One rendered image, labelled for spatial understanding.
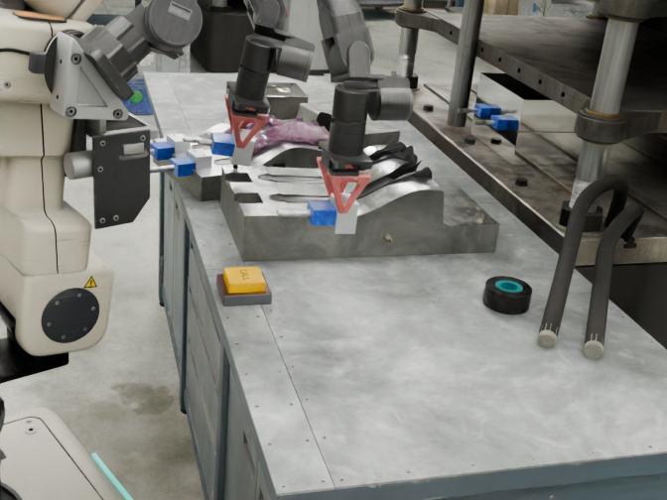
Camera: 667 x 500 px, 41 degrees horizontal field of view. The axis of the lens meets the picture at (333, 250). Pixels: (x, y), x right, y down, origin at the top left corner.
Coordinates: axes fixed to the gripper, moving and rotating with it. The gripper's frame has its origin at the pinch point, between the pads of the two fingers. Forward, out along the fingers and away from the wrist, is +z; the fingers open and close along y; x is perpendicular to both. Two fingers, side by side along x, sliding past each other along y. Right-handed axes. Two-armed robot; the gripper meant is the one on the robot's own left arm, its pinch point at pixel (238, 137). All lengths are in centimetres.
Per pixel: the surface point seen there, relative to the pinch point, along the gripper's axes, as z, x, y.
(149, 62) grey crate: 112, -27, 327
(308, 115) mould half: 10.2, -26.2, 40.3
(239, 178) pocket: 9.5, -2.4, 1.8
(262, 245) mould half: 11.0, -3.3, -20.4
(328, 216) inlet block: -2.3, -9.4, -31.2
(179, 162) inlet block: 13.7, 7.6, 13.9
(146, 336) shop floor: 110, -6, 78
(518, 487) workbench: 5, -24, -83
